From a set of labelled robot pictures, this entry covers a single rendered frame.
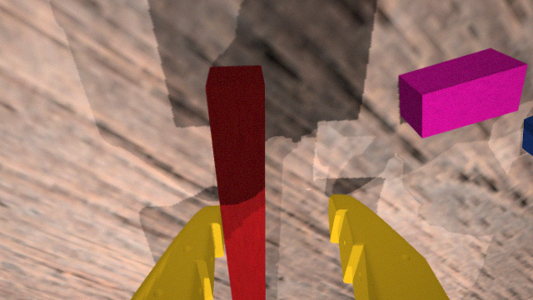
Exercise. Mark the magenta rectangular block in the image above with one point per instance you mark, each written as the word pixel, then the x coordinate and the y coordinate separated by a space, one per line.
pixel 461 91

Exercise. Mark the blue cube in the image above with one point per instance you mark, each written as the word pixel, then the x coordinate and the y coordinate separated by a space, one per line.
pixel 527 144

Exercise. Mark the red rod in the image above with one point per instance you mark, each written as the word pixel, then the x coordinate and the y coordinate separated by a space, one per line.
pixel 236 108

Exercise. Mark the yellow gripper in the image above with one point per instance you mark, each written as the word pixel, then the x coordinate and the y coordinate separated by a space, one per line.
pixel 379 262

